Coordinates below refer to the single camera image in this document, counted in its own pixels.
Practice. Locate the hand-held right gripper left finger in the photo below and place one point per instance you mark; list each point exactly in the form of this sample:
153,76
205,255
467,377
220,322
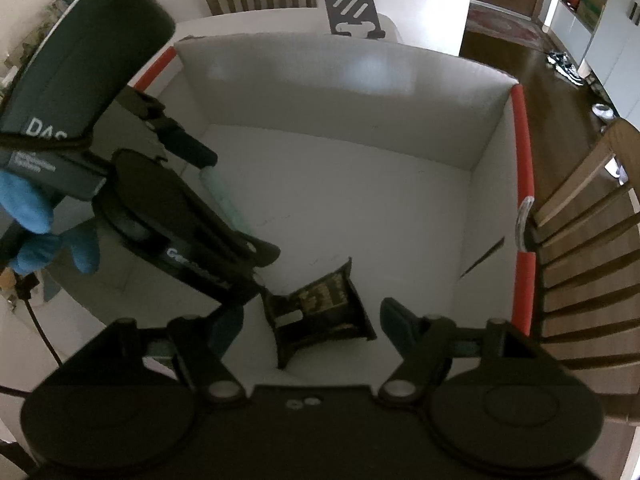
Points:
227,330

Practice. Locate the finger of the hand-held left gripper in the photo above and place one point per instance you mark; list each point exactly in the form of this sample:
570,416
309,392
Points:
192,152
225,205

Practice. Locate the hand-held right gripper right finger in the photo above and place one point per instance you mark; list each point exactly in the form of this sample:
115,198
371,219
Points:
397,325

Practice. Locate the black foil snack packet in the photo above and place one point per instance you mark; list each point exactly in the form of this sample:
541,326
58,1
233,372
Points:
320,310

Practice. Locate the red white cardboard box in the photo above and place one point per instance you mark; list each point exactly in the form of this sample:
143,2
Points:
350,185

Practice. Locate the white marble desktop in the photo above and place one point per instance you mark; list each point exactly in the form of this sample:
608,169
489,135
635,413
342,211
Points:
280,22

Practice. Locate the person's left hand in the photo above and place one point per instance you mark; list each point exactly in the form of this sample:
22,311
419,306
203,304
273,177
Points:
30,210

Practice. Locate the dark grey phone stand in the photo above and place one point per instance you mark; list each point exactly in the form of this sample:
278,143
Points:
352,12

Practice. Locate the white slipper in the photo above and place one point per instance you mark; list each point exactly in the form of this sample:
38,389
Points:
619,170
603,111

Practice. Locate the dark white sneaker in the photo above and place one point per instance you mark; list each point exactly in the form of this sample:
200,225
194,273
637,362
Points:
557,59
574,74

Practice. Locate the patterned floor rug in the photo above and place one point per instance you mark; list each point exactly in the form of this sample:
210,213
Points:
500,27

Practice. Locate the low white cabinet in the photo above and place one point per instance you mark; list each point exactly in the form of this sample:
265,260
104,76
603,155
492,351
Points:
570,32

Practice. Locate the white two-door cabinet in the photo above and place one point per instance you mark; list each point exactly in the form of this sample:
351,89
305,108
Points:
617,35

